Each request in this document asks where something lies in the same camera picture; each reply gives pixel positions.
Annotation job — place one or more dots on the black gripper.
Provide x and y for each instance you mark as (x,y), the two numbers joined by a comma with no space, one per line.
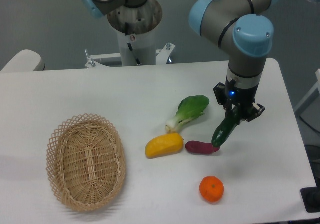
(240,92)

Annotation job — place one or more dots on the green cucumber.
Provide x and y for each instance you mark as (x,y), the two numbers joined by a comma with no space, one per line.
(226,127)

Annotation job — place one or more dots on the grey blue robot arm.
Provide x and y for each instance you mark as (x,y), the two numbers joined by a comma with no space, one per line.
(237,27)

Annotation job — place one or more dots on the green bok choy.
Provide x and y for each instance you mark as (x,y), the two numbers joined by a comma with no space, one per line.
(189,109)

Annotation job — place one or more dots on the purple sweet potato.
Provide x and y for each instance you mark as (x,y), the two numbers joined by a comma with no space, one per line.
(198,147)

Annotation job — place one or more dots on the yellow mango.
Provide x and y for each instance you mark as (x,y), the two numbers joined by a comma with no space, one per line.
(162,145)

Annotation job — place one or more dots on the orange tangerine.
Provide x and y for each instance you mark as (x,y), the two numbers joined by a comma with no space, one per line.
(211,188)

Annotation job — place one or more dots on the black object at right edge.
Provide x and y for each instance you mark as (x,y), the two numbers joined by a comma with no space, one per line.
(311,199)

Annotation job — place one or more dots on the woven wicker basket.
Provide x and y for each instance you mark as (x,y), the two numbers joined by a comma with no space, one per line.
(85,162)

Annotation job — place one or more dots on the white chair armrest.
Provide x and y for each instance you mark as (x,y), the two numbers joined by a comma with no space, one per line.
(25,61)

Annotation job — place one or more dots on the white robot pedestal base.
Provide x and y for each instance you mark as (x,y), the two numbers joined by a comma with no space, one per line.
(136,34)

